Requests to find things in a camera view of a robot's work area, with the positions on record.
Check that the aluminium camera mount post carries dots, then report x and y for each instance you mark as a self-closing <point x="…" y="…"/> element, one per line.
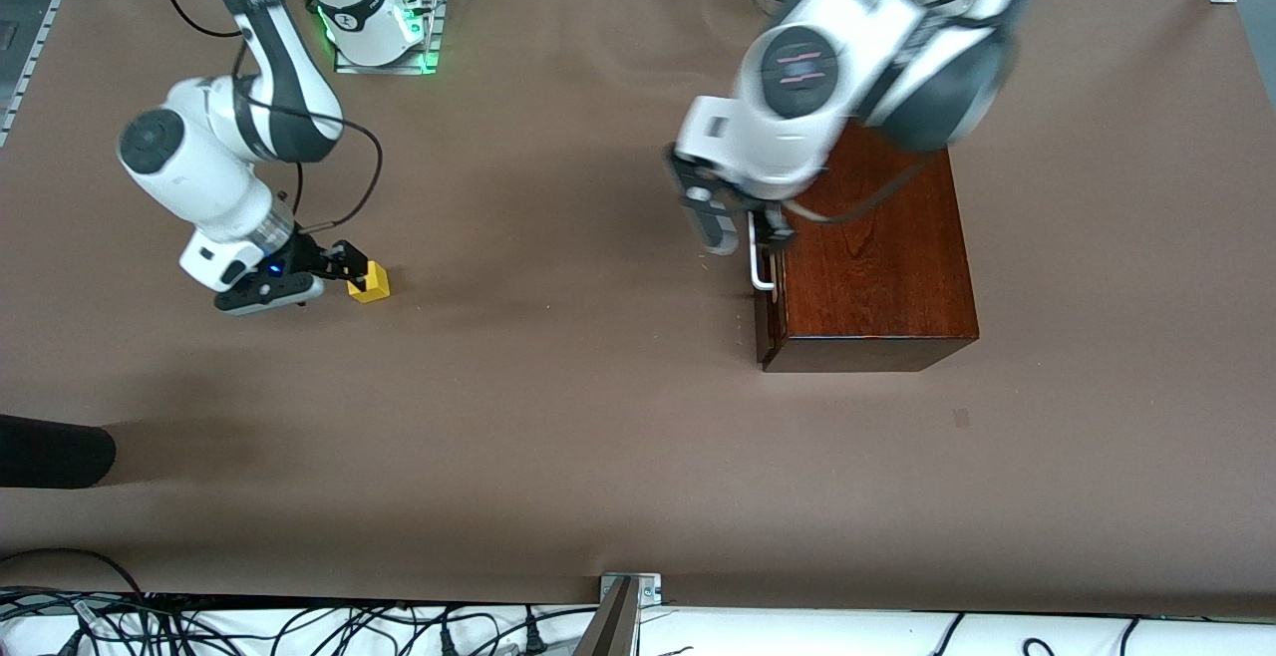
<point x="618" y="616"/>

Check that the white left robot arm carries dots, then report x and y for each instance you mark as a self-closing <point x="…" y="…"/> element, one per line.
<point x="847" y="118"/>

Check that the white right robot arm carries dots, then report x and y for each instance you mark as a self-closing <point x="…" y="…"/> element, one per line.
<point x="209" y="177"/>

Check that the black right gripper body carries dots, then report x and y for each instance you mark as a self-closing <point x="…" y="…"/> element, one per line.
<point x="310" y="259"/>

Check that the aluminium side rail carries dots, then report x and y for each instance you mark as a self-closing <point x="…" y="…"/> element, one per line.
<point x="30" y="58"/>

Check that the brown paper table cover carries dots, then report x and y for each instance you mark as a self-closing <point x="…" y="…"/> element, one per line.
<point x="548" y="387"/>

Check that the black cylinder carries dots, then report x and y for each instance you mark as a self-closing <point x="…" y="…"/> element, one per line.
<point x="50" y="452"/>

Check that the yellow block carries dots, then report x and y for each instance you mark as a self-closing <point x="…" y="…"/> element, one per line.
<point x="374" y="283"/>

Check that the dark brown wooden cabinet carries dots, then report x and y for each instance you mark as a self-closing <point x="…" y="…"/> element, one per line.
<point x="877" y="277"/>

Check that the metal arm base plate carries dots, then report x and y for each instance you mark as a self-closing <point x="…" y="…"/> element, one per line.
<point x="384" y="68"/>

